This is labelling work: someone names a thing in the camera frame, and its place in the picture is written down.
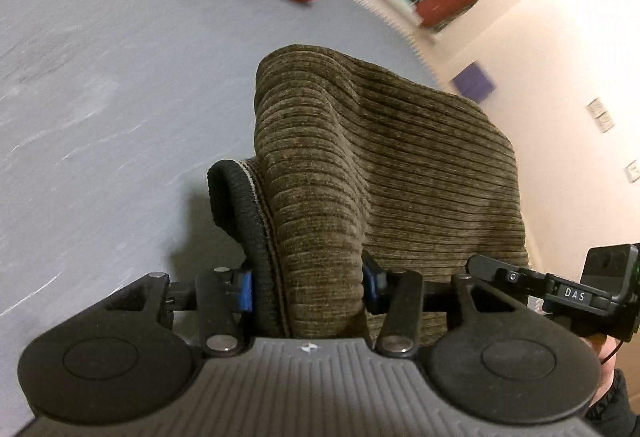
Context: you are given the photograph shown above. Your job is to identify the person's right hand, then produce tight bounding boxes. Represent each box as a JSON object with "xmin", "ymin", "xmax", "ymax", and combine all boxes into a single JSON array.
[{"xmin": 584, "ymin": 334, "xmax": 623, "ymax": 405}]

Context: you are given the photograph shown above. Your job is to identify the person's black sleeved forearm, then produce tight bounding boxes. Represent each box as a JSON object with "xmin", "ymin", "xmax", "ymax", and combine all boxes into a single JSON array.
[{"xmin": 585, "ymin": 369, "xmax": 640, "ymax": 437}]

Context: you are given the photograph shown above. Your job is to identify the brown corduroy pants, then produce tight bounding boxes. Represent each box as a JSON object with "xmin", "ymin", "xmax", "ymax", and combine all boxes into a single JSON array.
[{"xmin": 207, "ymin": 45, "xmax": 528, "ymax": 339}]

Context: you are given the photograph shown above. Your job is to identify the dark red cushion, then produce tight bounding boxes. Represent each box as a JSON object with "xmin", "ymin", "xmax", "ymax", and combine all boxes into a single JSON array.
[{"xmin": 416, "ymin": 0, "xmax": 479, "ymax": 30}]

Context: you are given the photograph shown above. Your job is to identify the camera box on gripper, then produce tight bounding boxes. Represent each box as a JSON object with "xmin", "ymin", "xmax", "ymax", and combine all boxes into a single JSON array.
[{"xmin": 580, "ymin": 244, "xmax": 639, "ymax": 304}]

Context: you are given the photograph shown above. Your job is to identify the purple square wall item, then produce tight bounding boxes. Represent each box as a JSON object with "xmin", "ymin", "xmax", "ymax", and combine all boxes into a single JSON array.
[{"xmin": 451, "ymin": 62, "xmax": 496, "ymax": 103}]

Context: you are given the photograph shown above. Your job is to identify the white wall switch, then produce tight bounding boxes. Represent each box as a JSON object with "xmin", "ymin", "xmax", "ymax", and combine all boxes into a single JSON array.
[{"xmin": 587, "ymin": 98, "xmax": 615, "ymax": 134}]

